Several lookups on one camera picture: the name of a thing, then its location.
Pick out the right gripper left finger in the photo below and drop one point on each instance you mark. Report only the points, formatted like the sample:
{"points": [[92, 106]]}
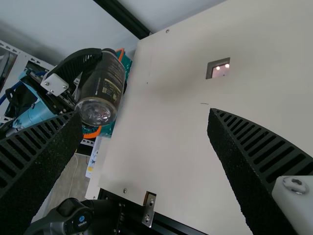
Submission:
{"points": [[36, 171]]}

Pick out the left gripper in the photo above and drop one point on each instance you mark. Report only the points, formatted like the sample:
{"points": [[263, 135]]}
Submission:
{"points": [[36, 113]]}

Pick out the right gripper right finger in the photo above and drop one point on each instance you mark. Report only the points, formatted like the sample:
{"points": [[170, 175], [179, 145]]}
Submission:
{"points": [[264, 176]]}

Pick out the dark coffee bottle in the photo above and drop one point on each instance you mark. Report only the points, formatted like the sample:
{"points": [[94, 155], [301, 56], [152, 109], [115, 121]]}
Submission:
{"points": [[105, 80]]}

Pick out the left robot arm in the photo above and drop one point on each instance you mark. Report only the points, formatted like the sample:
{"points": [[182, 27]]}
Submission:
{"points": [[73, 215]]}

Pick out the teal shopping basket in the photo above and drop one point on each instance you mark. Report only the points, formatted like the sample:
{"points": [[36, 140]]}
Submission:
{"points": [[128, 66]]}

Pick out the white metal shelf rack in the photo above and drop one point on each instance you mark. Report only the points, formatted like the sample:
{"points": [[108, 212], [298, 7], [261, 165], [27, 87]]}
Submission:
{"points": [[14, 52]]}

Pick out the black post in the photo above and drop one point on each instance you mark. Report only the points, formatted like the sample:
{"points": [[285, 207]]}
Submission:
{"points": [[127, 19]]}

